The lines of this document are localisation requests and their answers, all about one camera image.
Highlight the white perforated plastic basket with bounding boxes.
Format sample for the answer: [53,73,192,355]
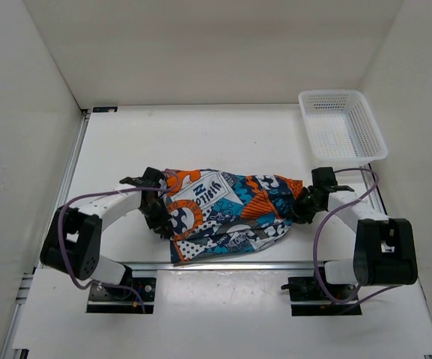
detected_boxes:
[298,89,388,168]

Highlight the aluminium rail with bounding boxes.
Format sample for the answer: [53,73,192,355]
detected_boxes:
[16,108,92,308]
[360,165,387,215]
[127,261,314,271]

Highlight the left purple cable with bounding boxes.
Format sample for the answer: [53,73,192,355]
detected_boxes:
[58,168,181,314]

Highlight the aluminium right rail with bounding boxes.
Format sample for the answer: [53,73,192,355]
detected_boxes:
[360,165,387,215]

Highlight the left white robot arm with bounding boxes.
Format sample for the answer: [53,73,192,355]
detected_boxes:
[40,167,173,299]

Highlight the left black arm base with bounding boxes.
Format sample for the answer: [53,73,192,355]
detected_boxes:
[86,271,156,315]

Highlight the black corner bracket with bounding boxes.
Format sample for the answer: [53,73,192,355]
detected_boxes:
[92,106,118,113]

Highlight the colourful patterned shorts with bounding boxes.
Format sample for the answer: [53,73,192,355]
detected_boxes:
[162,169,303,264]

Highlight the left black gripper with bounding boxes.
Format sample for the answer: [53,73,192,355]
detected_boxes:
[139,197,174,236]

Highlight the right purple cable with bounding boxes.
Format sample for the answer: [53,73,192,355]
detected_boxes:
[311,167,393,306]

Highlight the aluminium front rail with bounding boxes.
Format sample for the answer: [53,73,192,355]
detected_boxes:
[127,261,314,271]

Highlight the purple cable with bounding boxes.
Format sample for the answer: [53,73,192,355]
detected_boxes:
[311,167,393,306]
[58,168,181,314]

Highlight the aluminium left rail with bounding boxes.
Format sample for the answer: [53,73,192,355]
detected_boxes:
[16,108,92,308]

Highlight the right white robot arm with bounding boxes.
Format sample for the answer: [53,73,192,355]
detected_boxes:
[292,167,418,299]

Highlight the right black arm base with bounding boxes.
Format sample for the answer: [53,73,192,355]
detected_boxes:
[281,269,362,318]

